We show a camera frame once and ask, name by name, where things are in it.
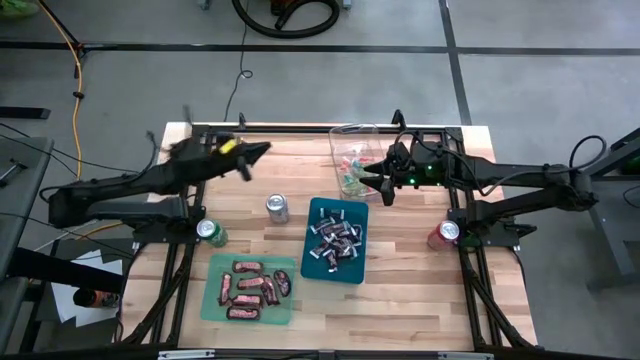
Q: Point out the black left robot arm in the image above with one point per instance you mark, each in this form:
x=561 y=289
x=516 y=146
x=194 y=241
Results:
x=125 y=180

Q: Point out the orange and black bottle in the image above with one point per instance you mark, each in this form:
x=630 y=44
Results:
x=95 y=299

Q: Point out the yellow tape tag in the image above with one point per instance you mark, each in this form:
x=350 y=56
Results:
x=228 y=145

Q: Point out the black flat floor bar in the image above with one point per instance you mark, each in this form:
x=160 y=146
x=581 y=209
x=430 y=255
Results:
x=25 y=113

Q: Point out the dark teal plastic bin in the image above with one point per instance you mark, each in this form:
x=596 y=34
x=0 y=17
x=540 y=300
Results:
x=355 y=272

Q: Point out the light green plastic bin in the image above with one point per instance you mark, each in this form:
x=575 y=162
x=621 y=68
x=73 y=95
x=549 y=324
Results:
x=210 y=265

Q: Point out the green hard candy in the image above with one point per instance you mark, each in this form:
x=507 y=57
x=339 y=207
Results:
x=356 y=189

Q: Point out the black table leg beam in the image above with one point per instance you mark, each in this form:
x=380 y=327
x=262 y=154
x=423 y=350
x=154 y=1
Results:
x=60 y=270

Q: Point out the silver metal bracket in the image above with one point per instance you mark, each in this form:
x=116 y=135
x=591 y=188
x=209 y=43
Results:
x=185 y=355
x=465 y=356

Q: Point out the grey side table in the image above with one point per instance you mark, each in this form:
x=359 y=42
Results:
x=30 y=150

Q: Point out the green soda can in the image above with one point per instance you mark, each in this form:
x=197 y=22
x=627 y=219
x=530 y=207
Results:
x=212 y=232

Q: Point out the dark Hershey's candy bar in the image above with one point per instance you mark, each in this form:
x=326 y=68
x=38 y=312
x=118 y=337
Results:
x=339 y=242
x=331 y=261
x=356 y=233
x=321 y=226
x=350 y=248
x=332 y=213
x=336 y=230
x=320 y=249

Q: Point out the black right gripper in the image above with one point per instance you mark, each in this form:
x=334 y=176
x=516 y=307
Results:
x=417 y=167

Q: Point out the clear plastic container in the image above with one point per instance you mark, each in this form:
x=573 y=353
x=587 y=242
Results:
x=350 y=145

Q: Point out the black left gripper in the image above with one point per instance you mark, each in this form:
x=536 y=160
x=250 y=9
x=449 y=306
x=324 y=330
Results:
x=215 y=157

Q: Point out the black tripod leg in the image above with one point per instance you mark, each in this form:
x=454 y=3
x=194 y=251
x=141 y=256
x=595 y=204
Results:
x=60 y=22

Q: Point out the black aluminium table frame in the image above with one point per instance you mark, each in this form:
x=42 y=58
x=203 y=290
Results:
x=310 y=129

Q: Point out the grey metal stand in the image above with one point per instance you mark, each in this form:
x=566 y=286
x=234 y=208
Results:
x=607 y=240

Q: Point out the person's foot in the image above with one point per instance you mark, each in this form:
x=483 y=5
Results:
x=17 y=9

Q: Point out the grey caster wheel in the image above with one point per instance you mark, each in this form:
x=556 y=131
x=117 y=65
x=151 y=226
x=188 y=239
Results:
x=346 y=4
x=203 y=4

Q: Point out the metal hand tool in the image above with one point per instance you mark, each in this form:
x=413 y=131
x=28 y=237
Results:
x=15 y=169

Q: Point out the black table clamp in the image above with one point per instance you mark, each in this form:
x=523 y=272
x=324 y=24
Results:
x=242 y=120
x=398 y=117

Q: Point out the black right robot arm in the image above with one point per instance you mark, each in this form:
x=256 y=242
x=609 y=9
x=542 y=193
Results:
x=525 y=172

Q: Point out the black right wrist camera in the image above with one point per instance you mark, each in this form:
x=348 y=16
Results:
x=402 y=152

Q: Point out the red soda can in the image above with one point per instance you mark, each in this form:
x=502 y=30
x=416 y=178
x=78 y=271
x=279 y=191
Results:
x=444 y=235

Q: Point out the silver soda can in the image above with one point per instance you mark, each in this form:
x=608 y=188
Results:
x=278 y=209

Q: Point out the white paper sheets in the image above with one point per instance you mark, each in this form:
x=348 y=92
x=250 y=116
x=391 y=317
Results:
x=65 y=305

